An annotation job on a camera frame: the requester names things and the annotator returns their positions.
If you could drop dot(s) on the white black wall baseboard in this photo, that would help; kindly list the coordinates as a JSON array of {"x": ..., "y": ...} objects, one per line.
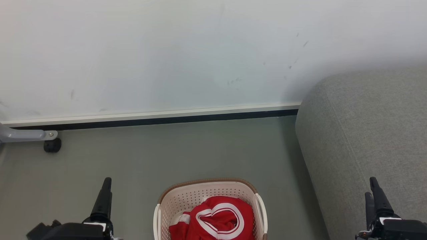
[{"x": 150, "y": 117}]

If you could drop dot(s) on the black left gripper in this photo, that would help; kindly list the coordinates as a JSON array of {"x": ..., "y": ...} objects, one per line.
[{"x": 80, "y": 232}]

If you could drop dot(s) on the black caster wheel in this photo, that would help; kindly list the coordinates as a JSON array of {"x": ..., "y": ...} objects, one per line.
[{"x": 52, "y": 145}]

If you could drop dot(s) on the grey metal frame leg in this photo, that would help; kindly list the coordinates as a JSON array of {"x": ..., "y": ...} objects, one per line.
[{"x": 23, "y": 135}]

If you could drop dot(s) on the grey fabric sofa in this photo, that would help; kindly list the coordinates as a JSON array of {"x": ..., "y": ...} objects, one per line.
[{"x": 367, "y": 140}]

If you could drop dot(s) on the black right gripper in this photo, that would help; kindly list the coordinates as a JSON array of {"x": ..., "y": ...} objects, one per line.
[{"x": 400, "y": 230}]

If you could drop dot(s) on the red and white shirt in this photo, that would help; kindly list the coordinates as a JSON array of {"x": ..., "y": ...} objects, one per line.
[{"x": 213, "y": 221}]

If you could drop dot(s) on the white perforated basket brown rim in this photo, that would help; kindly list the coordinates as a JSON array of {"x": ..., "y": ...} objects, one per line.
[{"x": 186, "y": 200}]

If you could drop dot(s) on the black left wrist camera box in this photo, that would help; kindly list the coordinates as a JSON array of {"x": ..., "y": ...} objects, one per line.
[{"x": 41, "y": 230}]

